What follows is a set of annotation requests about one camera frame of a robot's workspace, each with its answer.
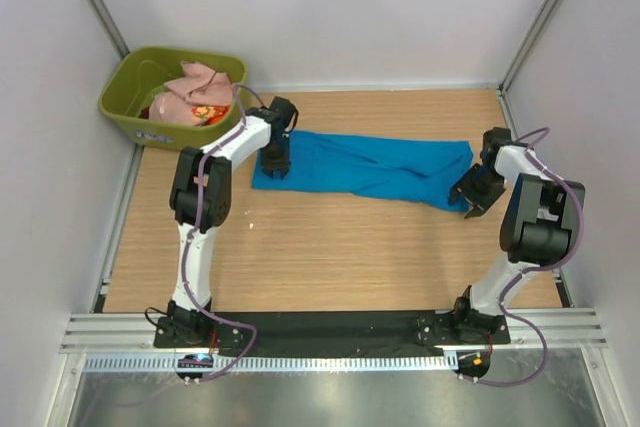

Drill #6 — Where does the blue t shirt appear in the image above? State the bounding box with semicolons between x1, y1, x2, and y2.
251;130;473;213

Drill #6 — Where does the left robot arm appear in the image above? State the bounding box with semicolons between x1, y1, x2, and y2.
154;97;298;348

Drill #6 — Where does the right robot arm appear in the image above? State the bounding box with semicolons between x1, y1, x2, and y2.
283;127;585;345

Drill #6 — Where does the red orange patterned garment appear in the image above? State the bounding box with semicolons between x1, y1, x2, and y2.
191;105;230;126

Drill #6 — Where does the pink folded shirt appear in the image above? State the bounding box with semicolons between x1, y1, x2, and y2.
148;62;233;127

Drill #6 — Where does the olive green plastic bin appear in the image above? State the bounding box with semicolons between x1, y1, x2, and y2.
99;47;248;151

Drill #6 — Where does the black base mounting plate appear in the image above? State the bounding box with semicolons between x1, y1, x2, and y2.
153;310;510;359

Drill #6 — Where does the right aluminium corner post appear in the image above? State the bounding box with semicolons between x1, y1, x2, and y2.
501;0;594;88

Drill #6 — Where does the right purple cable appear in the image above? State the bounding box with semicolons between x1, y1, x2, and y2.
459;126;587;388

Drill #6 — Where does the purple cable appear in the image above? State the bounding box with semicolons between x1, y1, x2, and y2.
94;82;259;407
459;126;587;388

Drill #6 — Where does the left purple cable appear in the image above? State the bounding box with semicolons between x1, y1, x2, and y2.
94;82;259;407

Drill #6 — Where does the white slotted cable duct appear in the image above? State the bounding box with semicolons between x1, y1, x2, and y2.
84;352;458;374

